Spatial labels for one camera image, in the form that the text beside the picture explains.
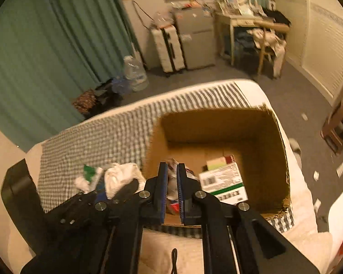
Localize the black cable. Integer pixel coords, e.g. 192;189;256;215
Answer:
170;248;179;274

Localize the large clear water bottle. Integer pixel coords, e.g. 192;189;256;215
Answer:
123;54;149;92

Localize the green curtain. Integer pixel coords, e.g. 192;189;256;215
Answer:
0;0;135;152

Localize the wooden chair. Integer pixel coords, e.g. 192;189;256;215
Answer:
256;20;290;78

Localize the white suitcase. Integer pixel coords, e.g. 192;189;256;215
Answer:
150;24;186;75

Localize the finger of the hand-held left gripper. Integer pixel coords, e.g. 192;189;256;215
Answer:
111;178;140;203
47;191;107;234

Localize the brown wooden stool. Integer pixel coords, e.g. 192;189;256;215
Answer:
320;97;343;156

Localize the white printed bag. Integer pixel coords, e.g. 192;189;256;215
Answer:
328;188;343;274

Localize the brown patterned bag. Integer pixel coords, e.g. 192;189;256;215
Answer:
72;89;99;115

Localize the grey mini fridge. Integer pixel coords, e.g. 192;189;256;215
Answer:
174;7;216;70

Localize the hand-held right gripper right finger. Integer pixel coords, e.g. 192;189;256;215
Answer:
177;163;321;274

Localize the brown cardboard box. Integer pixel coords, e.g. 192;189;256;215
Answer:
141;104;292;229

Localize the wooden desk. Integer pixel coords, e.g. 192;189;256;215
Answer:
214;10;290;66

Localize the white cloth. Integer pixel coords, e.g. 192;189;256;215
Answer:
74;162;146;200

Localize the grey checkered blanket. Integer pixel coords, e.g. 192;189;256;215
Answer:
37;81;295;233

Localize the white red wrapper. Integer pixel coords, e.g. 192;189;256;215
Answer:
166;158;199;214

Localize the grey white sock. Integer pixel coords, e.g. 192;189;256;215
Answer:
289;138;303;160

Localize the black cloth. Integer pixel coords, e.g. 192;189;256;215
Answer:
264;10;291;26

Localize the dark bags pile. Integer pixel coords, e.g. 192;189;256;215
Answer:
94;77;132;106

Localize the white louvered door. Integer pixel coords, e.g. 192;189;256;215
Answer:
301;0;343;99

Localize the white box with green stripe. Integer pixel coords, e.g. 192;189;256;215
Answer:
198;163;249;204

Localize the green and white packet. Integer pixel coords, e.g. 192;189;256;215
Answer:
83;164;103;182

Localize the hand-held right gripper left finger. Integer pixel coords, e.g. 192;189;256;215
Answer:
20;162;169;274

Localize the small red and green box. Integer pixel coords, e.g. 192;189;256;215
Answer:
206;155;236;172

